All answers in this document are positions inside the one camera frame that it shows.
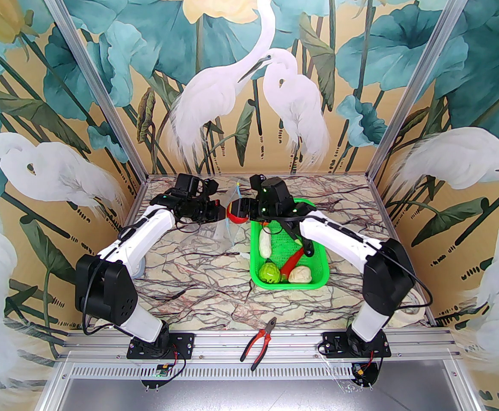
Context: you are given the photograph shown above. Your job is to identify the green plastic mesh basket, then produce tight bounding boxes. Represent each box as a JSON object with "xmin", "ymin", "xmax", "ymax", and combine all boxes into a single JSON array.
[{"xmin": 249, "ymin": 197, "xmax": 330, "ymax": 291}]

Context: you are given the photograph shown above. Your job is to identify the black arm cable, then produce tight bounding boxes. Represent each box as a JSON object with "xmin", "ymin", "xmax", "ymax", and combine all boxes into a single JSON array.
[
  {"xmin": 81, "ymin": 259, "xmax": 117, "ymax": 336},
  {"xmin": 382, "ymin": 247, "xmax": 433, "ymax": 312}
]

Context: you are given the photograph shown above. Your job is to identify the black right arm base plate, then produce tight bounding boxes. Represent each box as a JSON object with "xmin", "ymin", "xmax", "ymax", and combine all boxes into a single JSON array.
[{"xmin": 318, "ymin": 331, "xmax": 391, "ymax": 359}]

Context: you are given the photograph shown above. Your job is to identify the clear zip-top bag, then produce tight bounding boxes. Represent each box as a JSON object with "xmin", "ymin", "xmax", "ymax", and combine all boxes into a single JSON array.
[{"xmin": 212, "ymin": 182, "xmax": 245, "ymax": 252}]

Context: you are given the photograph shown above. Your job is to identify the red toy apple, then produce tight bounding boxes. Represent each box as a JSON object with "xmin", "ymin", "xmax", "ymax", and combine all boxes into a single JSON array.
[{"xmin": 227, "ymin": 201, "xmax": 250, "ymax": 224}]

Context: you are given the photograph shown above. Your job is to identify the vented metal panel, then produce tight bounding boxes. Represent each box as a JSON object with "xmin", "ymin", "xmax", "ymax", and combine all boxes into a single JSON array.
[{"xmin": 40, "ymin": 361, "xmax": 481, "ymax": 411}]

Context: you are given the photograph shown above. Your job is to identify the aluminium frame rail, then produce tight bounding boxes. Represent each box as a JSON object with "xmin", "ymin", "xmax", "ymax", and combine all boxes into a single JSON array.
[{"xmin": 59, "ymin": 330, "xmax": 460, "ymax": 362}]

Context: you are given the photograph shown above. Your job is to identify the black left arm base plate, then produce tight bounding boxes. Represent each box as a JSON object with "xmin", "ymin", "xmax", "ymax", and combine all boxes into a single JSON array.
[{"xmin": 128, "ymin": 331, "xmax": 195, "ymax": 359}]

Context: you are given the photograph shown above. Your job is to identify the red toy chili pepper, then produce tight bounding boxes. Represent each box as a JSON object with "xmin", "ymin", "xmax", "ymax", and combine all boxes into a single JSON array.
[{"xmin": 280, "ymin": 249, "xmax": 306, "ymax": 275}]

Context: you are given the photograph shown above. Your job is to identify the green toy artichoke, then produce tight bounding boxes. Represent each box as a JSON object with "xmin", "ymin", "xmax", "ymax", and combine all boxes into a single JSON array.
[{"xmin": 259, "ymin": 262, "xmax": 282, "ymax": 284}]

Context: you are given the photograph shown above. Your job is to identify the red-handled pliers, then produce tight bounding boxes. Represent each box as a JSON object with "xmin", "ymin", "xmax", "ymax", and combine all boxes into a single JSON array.
[{"xmin": 240, "ymin": 317, "xmax": 277, "ymax": 371}]

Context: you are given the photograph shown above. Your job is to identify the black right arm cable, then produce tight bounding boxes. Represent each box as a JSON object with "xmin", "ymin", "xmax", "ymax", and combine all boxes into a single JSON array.
[{"xmin": 382, "ymin": 247, "xmax": 433, "ymax": 312}]

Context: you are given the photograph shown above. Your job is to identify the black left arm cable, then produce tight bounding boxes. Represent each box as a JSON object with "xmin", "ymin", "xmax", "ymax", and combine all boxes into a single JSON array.
[{"xmin": 81, "ymin": 259, "xmax": 117, "ymax": 336}]

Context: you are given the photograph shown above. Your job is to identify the cream toy cauliflower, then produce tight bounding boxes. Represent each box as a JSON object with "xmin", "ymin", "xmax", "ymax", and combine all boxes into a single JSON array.
[{"xmin": 288, "ymin": 265, "xmax": 312, "ymax": 284}]

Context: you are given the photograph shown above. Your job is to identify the aluminium frame post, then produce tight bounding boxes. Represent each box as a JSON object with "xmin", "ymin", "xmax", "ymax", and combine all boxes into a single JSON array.
[
  {"xmin": 33, "ymin": 0, "xmax": 148, "ymax": 178},
  {"xmin": 366, "ymin": 0, "xmax": 482, "ymax": 178}
]

